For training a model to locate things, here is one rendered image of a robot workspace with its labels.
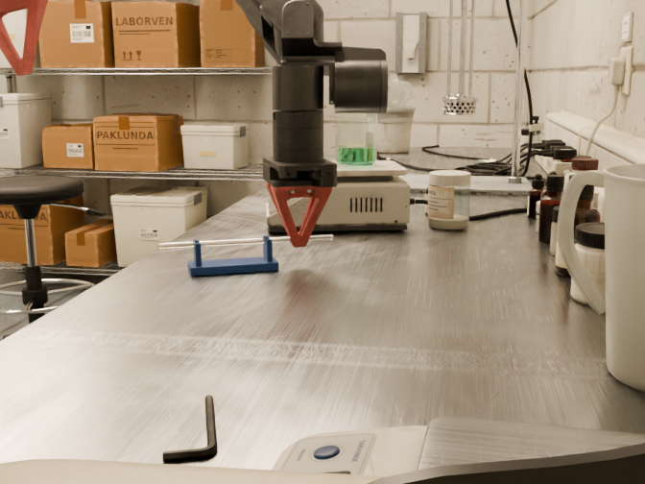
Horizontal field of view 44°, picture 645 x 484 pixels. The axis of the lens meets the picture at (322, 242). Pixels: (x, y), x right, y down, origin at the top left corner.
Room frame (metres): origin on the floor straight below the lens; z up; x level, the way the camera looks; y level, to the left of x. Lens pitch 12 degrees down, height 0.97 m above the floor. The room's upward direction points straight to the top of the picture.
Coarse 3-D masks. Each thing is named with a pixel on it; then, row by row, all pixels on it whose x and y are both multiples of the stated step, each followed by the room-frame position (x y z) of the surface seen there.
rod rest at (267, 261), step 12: (264, 252) 0.88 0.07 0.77; (192, 264) 0.86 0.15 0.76; (204, 264) 0.86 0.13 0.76; (216, 264) 0.86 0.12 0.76; (228, 264) 0.86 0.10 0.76; (240, 264) 0.86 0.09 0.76; (252, 264) 0.86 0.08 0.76; (264, 264) 0.86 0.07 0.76; (276, 264) 0.87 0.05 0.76; (192, 276) 0.84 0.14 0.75
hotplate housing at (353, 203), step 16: (384, 176) 1.11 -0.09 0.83; (336, 192) 1.08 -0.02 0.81; (352, 192) 1.08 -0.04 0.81; (368, 192) 1.08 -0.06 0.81; (384, 192) 1.08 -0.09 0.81; (400, 192) 1.09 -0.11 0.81; (304, 208) 1.08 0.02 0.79; (336, 208) 1.08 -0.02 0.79; (352, 208) 1.08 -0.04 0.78; (368, 208) 1.08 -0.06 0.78; (384, 208) 1.08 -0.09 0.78; (400, 208) 1.09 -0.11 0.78; (272, 224) 1.07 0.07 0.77; (320, 224) 1.08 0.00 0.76; (336, 224) 1.08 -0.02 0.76; (352, 224) 1.09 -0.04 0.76; (368, 224) 1.09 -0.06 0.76; (384, 224) 1.09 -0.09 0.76; (400, 224) 1.09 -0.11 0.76
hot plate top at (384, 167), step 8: (384, 160) 1.21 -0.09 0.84; (392, 160) 1.20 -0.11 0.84; (344, 168) 1.11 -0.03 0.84; (352, 168) 1.11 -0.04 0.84; (360, 168) 1.11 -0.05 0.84; (368, 168) 1.11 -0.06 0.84; (376, 168) 1.11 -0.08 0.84; (384, 168) 1.11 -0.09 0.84; (392, 168) 1.11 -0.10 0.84; (400, 168) 1.10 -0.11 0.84; (344, 176) 1.09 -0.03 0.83; (352, 176) 1.09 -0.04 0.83; (360, 176) 1.09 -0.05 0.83; (368, 176) 1.09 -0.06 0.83; (376, 176) 1.09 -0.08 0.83
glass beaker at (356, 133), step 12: (336, 120) 1.13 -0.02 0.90; (348, 120) 1.11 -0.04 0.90; (360, 120) 1.11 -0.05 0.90; (372, 120) 1.12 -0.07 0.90; (336, 132) 1.13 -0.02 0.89; (348, 132) 1.11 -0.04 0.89; (360, 132) 1.11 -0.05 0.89; (372, 132) 1.12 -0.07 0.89; (336, 144) 1.13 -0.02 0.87; (348, 144) 1.11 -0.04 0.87; (360, 144) 1.11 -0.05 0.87; (372, 144) 1.12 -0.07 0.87; (336, 156) 1.13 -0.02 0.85; (348, 156) 1.11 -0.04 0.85; (360, 156) 1.11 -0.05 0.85; (372, 156) 1.12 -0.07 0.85
